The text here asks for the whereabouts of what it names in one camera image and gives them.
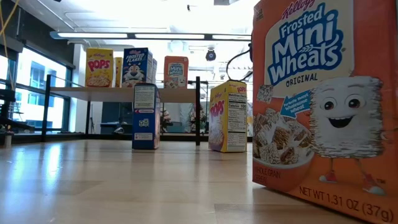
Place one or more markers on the orange Mini Wheats cereal box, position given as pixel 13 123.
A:
pixel 176 71
pixel 311 124

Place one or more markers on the person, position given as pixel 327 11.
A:
pixel 165 119
pixel 197 118

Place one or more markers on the black round ceiling device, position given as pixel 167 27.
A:
pixel 210 55

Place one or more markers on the long ceiling light fixture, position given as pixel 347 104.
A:
pixel 168 35

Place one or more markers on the dark blue cabinet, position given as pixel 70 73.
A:
pixel 112 118

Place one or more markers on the small white cup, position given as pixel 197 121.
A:
pixel 8 141

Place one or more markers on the black workshop cart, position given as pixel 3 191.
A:
pixel 6 96

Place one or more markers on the wooden shelf with black frame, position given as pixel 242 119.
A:
pixel 109 95

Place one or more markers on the black metal rig frame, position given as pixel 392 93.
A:
pixel 62 137

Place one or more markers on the black framed window wall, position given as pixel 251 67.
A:
pixel 40 77

